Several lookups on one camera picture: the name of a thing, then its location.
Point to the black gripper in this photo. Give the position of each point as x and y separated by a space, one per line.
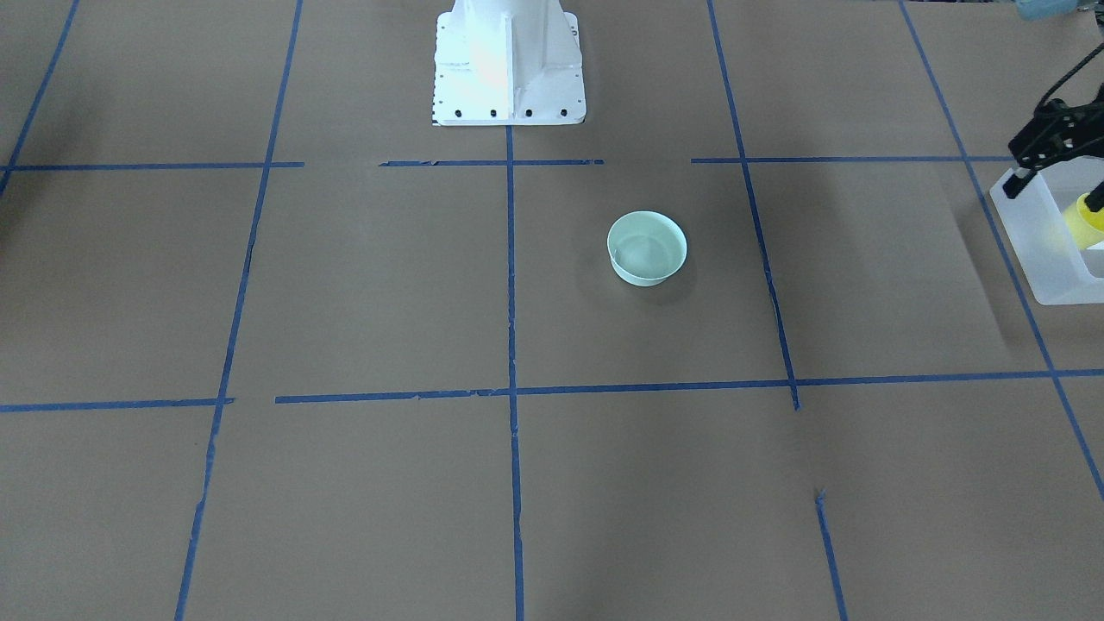
1047 138

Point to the yellow plastic cup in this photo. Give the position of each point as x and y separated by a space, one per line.
1084 225

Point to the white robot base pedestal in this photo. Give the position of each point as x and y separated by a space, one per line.
508 63

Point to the pale green bowl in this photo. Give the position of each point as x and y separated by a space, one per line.
646 248

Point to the translucent white plastic box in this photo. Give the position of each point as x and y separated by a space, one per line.
1057 269

